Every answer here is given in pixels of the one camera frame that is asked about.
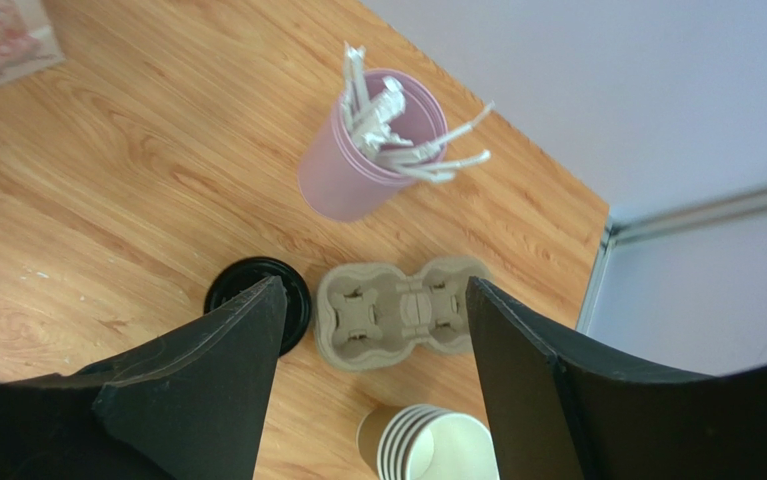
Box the pink straw holder cup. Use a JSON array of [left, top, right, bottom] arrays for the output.
[[297, 69, 448, 222]]

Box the stack of paper cups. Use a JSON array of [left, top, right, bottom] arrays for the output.
[[356, 404, 500, 479]]

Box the white paper takeout bag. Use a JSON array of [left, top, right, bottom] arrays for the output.
[[0, 0, 65, 85]]

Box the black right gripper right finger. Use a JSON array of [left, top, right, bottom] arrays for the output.
[[466, 277, 767, 479]]

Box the right aluminium frame post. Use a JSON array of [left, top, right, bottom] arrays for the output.
[[576, 186, 767, 334]]

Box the lower pulp cup carrier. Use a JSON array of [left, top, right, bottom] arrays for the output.
[[314, 256, 492, 372]]

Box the stack of black lids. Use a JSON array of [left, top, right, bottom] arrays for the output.
[[203, 256, 312, 356]]

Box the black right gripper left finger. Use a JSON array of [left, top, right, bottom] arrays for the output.
[[0, 277, 287, 479]]

